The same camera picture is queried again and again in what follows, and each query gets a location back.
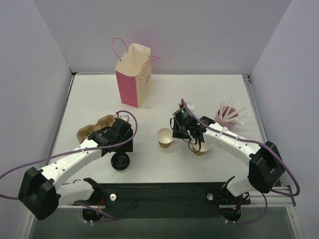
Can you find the brown cardboard cup carrier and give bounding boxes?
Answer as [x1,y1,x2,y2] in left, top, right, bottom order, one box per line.
[76,115,115,143]

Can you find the brown paper cup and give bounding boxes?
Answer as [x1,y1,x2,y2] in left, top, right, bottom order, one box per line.
[192,142,211,156]
[157,128,173,148]

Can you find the black plastic cup lid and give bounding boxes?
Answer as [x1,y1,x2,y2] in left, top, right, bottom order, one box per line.
[111,153,130,171]

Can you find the pink paper gift bag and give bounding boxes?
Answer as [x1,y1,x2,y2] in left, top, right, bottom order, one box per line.
[111,37,160,108]

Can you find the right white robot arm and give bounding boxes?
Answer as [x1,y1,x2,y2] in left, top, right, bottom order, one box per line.
[170,107,285,203]

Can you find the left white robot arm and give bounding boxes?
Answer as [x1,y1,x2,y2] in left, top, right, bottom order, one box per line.
[18,115,133,220]

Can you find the pink straw holder cup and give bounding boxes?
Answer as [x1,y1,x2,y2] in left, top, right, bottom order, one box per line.
[214,106,238,129]

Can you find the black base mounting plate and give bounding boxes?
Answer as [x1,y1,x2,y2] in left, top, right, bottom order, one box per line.
[77,182,250,223]

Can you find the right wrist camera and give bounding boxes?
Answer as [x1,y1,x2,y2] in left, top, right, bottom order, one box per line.
[178,101,195,112]

